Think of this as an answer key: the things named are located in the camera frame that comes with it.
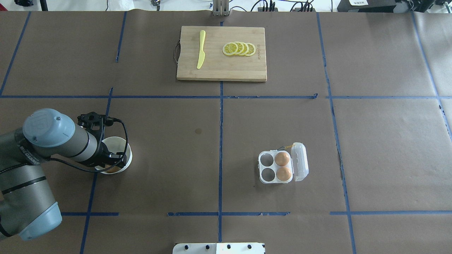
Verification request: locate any yellow plastic knife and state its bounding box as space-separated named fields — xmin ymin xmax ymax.
xmin=197 ymin=30 xmax=206 ymax=69

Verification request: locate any white round bowl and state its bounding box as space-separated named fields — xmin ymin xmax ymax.
xmin=101 ymin=137 xmax=133 ymax=175

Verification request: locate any yellow blue rubber band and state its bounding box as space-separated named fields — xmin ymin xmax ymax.
xmin=277 ymin=143 xmax=295 ymax=151

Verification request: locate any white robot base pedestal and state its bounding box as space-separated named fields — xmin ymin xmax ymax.
xmin=172 ymin=242 xmax=266 ymax=254

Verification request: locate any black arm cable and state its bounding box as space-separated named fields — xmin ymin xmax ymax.
xmin=49 ymin=118 xmax=128 ymax=173

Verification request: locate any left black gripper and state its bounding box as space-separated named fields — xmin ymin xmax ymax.
xmin=95 ymin=142 xmax=127 ymax=169

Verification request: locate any bamboo cutting board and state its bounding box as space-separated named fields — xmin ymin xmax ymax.
xmin=177 ymin=26 xmax=267 ymax=82

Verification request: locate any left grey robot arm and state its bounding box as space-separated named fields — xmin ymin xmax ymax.
xmin=0 ymin=108 xmax=129 ymax=241

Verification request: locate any brown egg from bowl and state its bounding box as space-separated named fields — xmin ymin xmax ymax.
xmin=104 ymin=166 xmax=121 ymax=174

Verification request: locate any brown egg front slot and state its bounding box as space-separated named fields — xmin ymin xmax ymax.
xmin=276 ymin=167 xmax=292 ymax=182

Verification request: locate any clear plastic egg box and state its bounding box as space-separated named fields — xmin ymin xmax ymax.
xmin=258 ymin=143 xmax=309 ymax=184

